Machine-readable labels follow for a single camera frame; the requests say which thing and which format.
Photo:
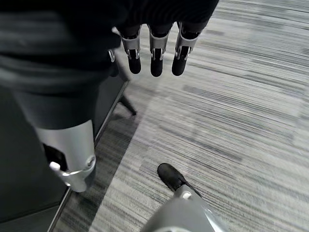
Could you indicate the robot right five-finger hand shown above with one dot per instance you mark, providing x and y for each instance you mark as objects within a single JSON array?
[{"x": 60, "y": 36}]

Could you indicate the robot dark foot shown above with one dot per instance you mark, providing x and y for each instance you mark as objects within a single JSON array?
[{"x": 170, "y": 175}]

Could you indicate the robot silver leg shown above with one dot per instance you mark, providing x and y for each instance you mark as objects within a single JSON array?
[{"x": 183, "y": 215}]

